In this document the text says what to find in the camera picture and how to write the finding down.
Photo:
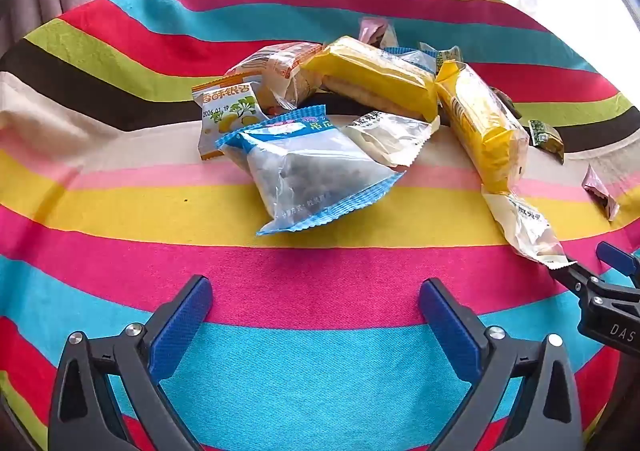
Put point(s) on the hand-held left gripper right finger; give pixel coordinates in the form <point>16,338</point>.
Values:
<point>445,326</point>

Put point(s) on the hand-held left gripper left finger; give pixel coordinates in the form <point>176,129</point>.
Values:
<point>180,326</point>

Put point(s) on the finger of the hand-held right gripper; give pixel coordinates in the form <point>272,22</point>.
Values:
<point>617,258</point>
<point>575,278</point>

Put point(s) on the clear nut packet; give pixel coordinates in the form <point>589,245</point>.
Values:
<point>390,136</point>
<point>530,231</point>

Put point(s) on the pink snack packet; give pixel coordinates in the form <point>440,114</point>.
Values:
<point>374,31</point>
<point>597,188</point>

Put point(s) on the blue clear snack packet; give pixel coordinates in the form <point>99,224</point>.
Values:
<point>310,171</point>

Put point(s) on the orange-edged ginkgo snack packet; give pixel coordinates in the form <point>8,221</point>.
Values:
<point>225,106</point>

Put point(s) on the orange clear snack packet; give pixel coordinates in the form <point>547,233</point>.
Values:
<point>280,71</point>

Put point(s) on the small green candy packet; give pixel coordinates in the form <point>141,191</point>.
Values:
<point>447,56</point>
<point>547,138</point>

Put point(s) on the striped colourful blanket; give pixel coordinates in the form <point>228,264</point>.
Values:
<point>310,381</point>

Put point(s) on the yellow snack packet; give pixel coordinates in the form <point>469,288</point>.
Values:
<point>370,76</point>
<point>485,126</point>

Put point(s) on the dark small packet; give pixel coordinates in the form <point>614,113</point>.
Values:
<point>507,103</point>

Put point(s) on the blue-edged clear packet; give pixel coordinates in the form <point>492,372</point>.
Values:
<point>415,58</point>

